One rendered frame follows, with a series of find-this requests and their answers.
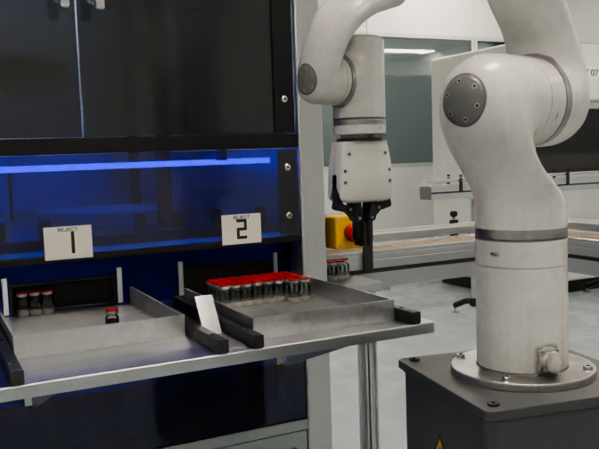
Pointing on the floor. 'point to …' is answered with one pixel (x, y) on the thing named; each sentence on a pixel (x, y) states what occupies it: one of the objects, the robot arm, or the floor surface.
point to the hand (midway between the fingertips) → (363, 232)
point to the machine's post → (311, 227)
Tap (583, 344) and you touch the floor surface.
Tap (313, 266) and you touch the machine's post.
